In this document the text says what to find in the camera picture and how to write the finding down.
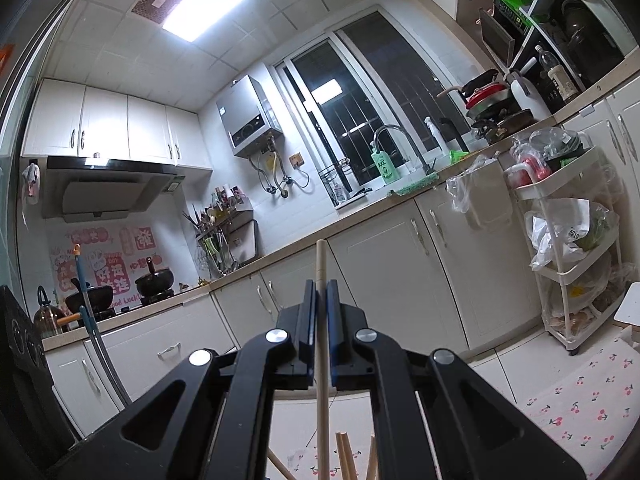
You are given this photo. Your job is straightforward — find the ceiling vent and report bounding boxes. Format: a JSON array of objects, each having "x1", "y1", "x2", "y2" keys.
[{"x1": 131, "y1": 0, "x2": 187, "y2": 24}]

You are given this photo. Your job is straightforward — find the black frying pan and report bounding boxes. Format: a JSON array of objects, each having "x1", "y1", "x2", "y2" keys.
[{"x1": 65, "y1": 280, "x2": 116, "y2": 316}]

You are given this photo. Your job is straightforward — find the white plastic bag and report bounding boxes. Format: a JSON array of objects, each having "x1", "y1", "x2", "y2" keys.
[{"x1": 529, "y1": 198, "x2": 619, "y2": 272}]

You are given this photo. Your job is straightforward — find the red pan lid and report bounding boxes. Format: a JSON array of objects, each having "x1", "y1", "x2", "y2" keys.
[{"x1": 437, "y1": 69, "x2": 512, "y2": 111}]

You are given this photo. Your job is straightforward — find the white upper cabinets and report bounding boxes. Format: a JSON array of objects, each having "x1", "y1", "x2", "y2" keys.
[{"x1": 21, "y1": 78, "x2": 214, "y2": 171}]

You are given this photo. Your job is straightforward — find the white thermos jug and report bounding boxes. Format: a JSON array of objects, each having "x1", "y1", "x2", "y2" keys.
[{"x1": 504, "y1": 57, "x2": 552, "y2": 122}]

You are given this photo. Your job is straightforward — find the glass kettle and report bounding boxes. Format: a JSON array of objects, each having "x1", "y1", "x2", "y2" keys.
[{"x1": 33, "y1": 285, "x2": 69, "y2": 339}]

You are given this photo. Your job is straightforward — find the silver water heater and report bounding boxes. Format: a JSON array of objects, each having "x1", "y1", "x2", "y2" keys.
[{"x1": 216, "y1": 74, "x2": 285, "y2": 159}]

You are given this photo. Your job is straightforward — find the black storage shelf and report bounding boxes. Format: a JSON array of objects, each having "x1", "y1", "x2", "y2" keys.
[{"x1": 519, "y1": 0, "x2": 640, "y2": 112}]

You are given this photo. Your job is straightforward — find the clear hanging plastic bag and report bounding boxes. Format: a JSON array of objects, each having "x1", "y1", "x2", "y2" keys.
[{"x1": 446, "y1": 157, "x2": 514, "y2": 229}]

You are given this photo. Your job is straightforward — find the pink wall sticker poster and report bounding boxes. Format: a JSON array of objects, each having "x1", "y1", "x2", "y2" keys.
[{"x1": 47, "y1": 225, "x2": 159, "y2": 307}]

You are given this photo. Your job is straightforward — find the water heater hoses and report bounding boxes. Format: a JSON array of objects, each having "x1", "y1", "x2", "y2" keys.
[{"x1": 249, "y1": 141, "x2": 314, "y2": 199}]

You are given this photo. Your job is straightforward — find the white kitchen trolley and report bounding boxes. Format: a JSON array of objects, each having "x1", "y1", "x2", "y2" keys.
[{"x1": 502, "y1": 145, "x2": 626, "y2": 357}]

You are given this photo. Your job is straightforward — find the clear bottle with label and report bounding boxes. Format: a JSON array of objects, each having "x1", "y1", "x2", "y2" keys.
[{"x1": 534, "y1": 44, "x2": 579, "y2": 104}]

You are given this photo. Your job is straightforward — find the range hood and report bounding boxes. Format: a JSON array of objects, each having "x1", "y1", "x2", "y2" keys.
[{"x1": 41, "y1": 156, "x2": 177, "y2": 224}]

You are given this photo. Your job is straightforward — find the white base cabinets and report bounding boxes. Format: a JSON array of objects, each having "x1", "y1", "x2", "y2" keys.
[
  {"x1": 42, "y1": 157, "x2": 546, "y2": 413},
  {"x1": 560, "y1": 80, "x2": 640, "y2": 271}
]

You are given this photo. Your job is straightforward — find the green dish cloth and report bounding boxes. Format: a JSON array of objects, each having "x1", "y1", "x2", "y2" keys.
[{"x1": 389, "y1": 172, "x2": 441, "y2": 196}]

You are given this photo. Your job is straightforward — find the clear bag with red produce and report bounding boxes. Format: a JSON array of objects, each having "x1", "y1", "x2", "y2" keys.
[{"x1": 504, "y1": 127, "x2": 592, "y2": 187}]

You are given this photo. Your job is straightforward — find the sliding door frame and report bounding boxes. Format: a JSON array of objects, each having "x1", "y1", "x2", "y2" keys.
[{"x1": 0, "y1": 0, "x2": 103, "y2": 161}]

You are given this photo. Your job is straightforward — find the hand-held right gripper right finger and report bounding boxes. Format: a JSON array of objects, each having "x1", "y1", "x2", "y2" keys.
[{"x1": 325, "y1": 280, "x2": 586, "y2": 480}]

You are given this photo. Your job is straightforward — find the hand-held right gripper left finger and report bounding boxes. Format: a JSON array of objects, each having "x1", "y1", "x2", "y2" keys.
[{"x1": 45, "y1": 280, "x2": 319, "y2": 480}]

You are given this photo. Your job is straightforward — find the white stool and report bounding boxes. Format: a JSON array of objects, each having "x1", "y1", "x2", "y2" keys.
[{"x1": 613, "y1": 294, "x2": 640, "y2": 332}]

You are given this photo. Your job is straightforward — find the kitchen window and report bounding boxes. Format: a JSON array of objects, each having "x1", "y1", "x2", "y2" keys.
[{"x1": 270, "y1": 5, "x2": 494, "y2": 202}]

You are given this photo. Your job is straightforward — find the green plastic basket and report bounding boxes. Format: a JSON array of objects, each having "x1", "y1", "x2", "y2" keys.
[{"x1": 492, "y1": 0, "x2": 542, "y2": 27}]

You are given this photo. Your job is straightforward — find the black wok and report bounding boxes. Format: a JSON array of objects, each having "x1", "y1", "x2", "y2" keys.
[{"x1": 135, "y1": 256, "x2": 175, "y2": 297}]

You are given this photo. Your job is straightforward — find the ceiling light panel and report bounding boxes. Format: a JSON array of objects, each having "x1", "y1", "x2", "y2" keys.
[{"x1": 162, "y1": 0, "x2": 282, "y2": 44}]

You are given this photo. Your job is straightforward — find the kitchen utensil rack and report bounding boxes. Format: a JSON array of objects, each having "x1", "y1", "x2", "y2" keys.
[{"x1": 182, "y1": 185, "x2": 259, "y2": 279}]

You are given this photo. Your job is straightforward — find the beige kitchen countertop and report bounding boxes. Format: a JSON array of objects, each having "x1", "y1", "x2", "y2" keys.
[{"x1": 41, "y1": 87, "x2": 640, "y2": 353}]

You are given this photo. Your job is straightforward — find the green soap bottle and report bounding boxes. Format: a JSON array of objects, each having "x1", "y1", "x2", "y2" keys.
[{"x1": 370, "y1": 141, "x2": 399, "y2": 187}]

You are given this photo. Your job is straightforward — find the chrome faucet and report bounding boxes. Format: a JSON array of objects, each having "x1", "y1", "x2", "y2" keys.
[{"x1": 372, "y1": 124, "x2": 432, "y2": 177}]

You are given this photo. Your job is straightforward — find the stack of dark pans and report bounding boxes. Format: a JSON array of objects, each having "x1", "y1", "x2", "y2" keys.
[{"x1": 465, "y1": 105, "x2": 537, "y2": 144}]

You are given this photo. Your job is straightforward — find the bags on trolley bottom shelf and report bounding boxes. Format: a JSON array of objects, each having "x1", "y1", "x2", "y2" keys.
[{"x1": 547, "y1": 280, "x2": 622, "y2": 337}]

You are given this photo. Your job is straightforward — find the wire dish rack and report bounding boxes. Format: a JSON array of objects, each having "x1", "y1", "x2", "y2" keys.
[{"x1": 318, "y1": 160, "x2": 374, "y2": 206}]

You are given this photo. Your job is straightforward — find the cherry print tablecloth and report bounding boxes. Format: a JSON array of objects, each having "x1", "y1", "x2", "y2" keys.
[{"x1": 287, "y1": 335, "x2": 640, "y2": 480}]

